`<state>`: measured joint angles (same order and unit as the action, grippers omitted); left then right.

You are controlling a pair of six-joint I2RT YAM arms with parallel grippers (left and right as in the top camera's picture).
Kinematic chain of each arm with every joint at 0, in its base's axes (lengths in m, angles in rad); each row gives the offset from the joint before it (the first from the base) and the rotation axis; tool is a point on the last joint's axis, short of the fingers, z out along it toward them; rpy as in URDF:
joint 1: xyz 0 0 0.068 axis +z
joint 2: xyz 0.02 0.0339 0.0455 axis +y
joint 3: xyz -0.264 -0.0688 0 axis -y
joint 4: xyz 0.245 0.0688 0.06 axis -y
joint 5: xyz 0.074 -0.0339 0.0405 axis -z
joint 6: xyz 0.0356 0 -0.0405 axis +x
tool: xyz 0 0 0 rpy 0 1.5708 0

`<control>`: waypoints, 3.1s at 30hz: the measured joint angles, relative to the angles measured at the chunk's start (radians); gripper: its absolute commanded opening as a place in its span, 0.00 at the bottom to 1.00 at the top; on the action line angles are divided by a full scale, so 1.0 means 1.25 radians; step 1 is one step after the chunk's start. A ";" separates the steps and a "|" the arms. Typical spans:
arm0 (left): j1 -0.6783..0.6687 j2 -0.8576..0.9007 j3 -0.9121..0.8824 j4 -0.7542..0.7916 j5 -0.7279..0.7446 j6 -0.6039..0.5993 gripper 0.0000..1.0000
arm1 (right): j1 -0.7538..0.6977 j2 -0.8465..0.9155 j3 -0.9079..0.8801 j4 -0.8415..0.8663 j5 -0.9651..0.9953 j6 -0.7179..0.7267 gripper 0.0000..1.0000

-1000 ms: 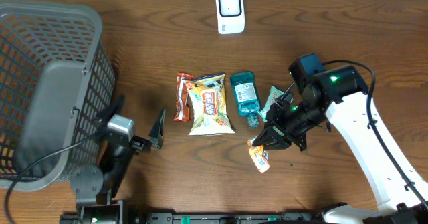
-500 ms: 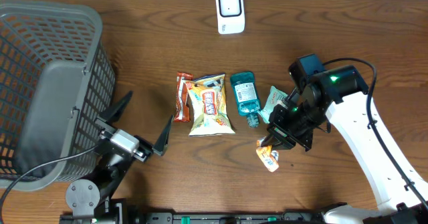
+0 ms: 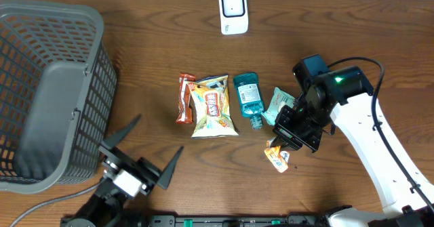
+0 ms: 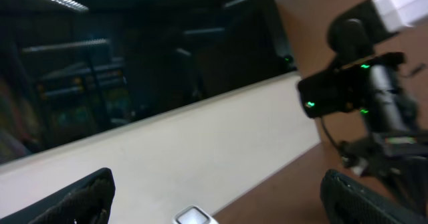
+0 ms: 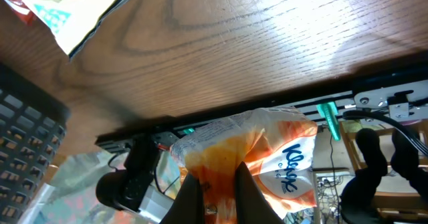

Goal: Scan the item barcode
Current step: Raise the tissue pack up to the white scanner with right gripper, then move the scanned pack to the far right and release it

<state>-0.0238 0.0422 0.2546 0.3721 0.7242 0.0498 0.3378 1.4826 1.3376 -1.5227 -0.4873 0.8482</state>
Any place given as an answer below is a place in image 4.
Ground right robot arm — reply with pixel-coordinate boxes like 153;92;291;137
297;0;427;215

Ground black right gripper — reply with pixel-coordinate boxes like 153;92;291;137
337;130;427;211

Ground white barcode scanner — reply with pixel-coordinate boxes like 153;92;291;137
172;205;219;224

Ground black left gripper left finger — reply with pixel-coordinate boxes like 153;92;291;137
1;168;116;224

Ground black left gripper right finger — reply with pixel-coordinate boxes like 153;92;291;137
320;169;427;224

